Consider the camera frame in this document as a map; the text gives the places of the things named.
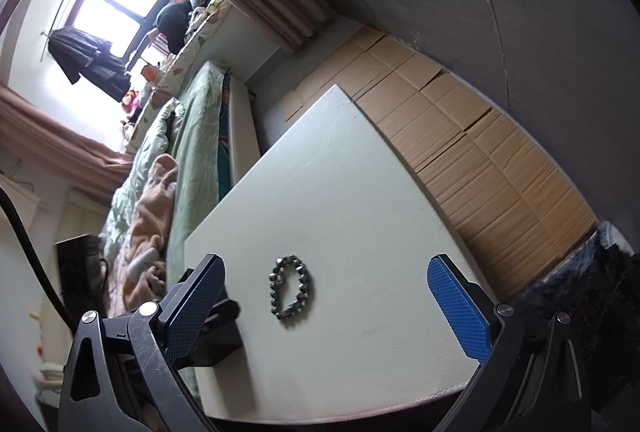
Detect black bag on sill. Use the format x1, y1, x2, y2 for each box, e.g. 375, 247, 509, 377
155, 0, 192, 54

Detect hanging dark clothes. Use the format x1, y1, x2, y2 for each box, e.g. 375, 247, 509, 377
47, 26, 130, 101

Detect cardboard floor sheets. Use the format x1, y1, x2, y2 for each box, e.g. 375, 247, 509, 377
281, 26, 597, 300

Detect pale green quilt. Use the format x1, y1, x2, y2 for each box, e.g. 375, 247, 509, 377
100, 98, 184, 264

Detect bed with green sheet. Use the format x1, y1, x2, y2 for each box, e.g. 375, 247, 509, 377
104, 61, 259, 316

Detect left pink curtain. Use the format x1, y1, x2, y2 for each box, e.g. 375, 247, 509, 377
1, 86, 134, 199

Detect peach fleece blanket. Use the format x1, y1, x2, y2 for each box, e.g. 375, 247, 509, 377
122, 153, 178, 311

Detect grey wardrobe doors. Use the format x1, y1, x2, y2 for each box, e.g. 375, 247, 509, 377
327, 0, 639, 242

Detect floral window seat cushion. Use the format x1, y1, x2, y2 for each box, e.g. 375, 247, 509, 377
124, 0, 231, 155

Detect black jewelry box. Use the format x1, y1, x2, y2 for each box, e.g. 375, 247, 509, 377
171, 286, 242, 369

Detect white foam board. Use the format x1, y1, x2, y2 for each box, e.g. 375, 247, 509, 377
184, 87, 483, 424

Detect grey metallic bead bracelet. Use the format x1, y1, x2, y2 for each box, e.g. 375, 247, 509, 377
268, 253, 314, 321

